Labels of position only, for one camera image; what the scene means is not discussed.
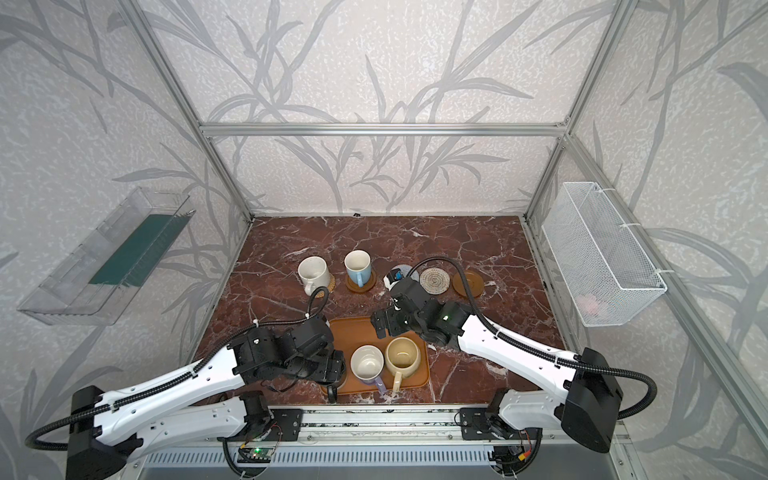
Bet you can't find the orange-brown serving tray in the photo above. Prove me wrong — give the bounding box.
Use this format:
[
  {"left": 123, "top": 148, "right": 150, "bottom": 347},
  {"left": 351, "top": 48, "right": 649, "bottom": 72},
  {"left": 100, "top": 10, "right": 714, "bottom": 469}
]
[{"left": 330, "top": 317, "right": 430, "bottom": 395}]

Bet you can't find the black corrugated right cable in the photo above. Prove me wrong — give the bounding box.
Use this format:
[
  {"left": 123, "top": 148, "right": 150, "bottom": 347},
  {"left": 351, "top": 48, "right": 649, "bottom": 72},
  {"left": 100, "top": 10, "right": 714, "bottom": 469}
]
[{"left": 407, "top": 256, "right": 659, "bottom": 420}]

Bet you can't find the light wooden round coaster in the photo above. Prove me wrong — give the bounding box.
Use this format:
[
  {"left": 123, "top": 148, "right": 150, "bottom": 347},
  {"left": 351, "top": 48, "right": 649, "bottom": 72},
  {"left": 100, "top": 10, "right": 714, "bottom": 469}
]
[{"left": 451, "top": 270, "right": 485, "bottom": 298}]

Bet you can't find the green-lit circuit board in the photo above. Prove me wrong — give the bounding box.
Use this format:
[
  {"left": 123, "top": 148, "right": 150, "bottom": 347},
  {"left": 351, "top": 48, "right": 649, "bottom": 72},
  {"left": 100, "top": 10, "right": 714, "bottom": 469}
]
[{"left": 237, "top": 446, "right": 275, "bottom": 464}]

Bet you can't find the white mug purple handle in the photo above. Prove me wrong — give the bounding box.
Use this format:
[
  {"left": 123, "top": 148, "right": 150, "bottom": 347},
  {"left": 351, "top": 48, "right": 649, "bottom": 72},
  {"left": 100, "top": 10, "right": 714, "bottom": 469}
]
[{"left": 350, "top": 345, "right": 387, "bottom": 394}]

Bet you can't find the black mug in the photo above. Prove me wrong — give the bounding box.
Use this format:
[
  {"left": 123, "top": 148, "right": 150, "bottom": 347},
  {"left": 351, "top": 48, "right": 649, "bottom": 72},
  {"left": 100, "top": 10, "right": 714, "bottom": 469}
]
[{"left": 326, "top": 369, "right": 347, "bottom": 405}]

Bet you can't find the right wired circuit board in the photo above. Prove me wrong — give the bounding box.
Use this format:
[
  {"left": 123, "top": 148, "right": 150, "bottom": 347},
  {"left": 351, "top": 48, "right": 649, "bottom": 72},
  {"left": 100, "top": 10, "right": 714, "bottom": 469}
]
[{"left": 489, "top": 446, "right": 536, "bottom": 468}]

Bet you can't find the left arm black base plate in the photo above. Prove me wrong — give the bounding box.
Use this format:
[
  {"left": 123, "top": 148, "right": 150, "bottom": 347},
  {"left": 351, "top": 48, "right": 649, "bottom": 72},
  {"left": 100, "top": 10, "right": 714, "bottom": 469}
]
[{"left": 236, "top": 408, "right": 304, "bottom": 442}]

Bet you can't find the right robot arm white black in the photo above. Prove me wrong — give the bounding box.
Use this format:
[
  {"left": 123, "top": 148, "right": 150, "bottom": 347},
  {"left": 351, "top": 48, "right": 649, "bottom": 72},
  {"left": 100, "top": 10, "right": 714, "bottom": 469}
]
[{"left": 371, "top": 278, "right": 623, "bottom": 453}]

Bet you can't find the white wire mesh basket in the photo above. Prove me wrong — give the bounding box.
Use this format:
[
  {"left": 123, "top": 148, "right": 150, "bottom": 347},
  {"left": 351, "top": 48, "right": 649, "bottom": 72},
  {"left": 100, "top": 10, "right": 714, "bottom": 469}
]
[{"left": 542, "top": 182, "right": 667, "bottom": 327}]

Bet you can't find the beige yellow mug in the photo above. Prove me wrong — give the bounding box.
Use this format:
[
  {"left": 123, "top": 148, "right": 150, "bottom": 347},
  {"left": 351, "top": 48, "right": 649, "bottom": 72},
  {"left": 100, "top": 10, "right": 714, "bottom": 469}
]
[{"left": 384, "top": 337, "right": 421, "bottom": 393}]

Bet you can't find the clear plastic wall shelf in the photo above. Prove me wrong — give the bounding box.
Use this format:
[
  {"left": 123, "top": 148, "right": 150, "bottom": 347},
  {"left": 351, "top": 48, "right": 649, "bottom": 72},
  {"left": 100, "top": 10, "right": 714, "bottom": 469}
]
[{"left": 18, "top": 187, "right": 196, "bottom": 326}]

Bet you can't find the grey-blue woven coaster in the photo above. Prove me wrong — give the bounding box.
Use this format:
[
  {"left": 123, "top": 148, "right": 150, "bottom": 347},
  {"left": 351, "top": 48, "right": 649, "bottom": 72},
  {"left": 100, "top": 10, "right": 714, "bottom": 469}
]
[{"left": 391, "top": 264, "right": 420, "bottom": 281}]

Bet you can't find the aluminium cage frame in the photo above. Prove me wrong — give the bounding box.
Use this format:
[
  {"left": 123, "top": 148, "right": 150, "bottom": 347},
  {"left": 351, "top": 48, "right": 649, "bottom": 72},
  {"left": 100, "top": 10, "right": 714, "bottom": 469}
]
[{"left": 119, "top": 1, "right": 767, "bottom": 447}]

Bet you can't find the white speckled mug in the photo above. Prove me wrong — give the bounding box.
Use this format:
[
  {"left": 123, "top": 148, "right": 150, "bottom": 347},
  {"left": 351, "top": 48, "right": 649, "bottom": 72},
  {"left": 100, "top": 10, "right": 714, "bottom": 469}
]
[{"left": 297, "top": 256, "right": 331, "bottom": 296}]

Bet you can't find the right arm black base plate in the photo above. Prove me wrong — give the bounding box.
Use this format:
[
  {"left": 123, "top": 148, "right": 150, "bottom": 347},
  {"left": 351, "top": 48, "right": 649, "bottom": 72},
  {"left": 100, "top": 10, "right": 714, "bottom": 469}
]
[{"left": 456, "top": 407, "right": 542, "bottom": 442}]

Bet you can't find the multicolour woven coaster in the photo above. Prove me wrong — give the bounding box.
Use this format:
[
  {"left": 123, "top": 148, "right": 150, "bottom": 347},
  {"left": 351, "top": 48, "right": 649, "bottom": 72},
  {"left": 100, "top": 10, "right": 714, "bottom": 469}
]
[{"left": 419, "top": 267, "right": 451, "bottom": 295}]

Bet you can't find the dark wooden round coaster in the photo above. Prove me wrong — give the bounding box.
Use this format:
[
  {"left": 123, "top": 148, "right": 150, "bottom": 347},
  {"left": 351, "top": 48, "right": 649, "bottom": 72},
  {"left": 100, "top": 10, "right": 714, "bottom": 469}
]
[{"left": 344, "top": 269, "right": 378, "bottom": 295}]

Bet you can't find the light blue mug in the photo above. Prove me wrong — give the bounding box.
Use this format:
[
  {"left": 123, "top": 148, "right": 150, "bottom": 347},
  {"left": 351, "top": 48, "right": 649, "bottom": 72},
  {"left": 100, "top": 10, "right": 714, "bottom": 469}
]
[{"left": 344, "top": 250, "right": 372, "bottom": 288}]

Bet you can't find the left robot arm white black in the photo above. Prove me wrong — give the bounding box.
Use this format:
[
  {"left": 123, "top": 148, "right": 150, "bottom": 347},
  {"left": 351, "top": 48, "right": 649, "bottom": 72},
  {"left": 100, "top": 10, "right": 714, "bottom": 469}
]
[{"left": 65, "top": 317, "right": 346, "bottom": 479}]

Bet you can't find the aluminium front rail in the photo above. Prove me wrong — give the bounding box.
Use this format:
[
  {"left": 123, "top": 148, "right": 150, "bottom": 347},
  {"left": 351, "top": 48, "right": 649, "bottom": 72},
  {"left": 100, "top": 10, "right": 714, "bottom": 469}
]
[{"left": 128, "top": 403, "right": 631, "bottom": 449}]

